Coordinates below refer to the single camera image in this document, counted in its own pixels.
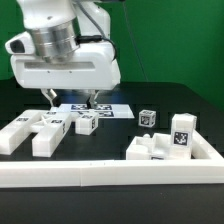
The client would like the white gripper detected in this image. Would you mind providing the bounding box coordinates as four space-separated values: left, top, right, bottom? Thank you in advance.
11 42 120 109

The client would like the white chair seat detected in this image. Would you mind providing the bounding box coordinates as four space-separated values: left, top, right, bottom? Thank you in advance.
125 132 194 161

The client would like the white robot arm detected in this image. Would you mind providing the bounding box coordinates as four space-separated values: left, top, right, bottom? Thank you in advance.
5 0 120 108

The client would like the white marker sheet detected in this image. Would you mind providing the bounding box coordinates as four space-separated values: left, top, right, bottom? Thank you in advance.
51 104 134 119

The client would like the small white tag cube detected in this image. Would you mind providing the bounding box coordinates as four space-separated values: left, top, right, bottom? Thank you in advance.
138 110 156 128

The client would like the white L-shaped fence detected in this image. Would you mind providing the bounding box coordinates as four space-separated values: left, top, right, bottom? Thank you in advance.
0 132 224 188

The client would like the white chair back frame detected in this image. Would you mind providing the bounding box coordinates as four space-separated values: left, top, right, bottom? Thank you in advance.
0 110 72 157

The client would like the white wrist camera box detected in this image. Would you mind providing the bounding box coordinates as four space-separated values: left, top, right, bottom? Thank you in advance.
5 31 35 55

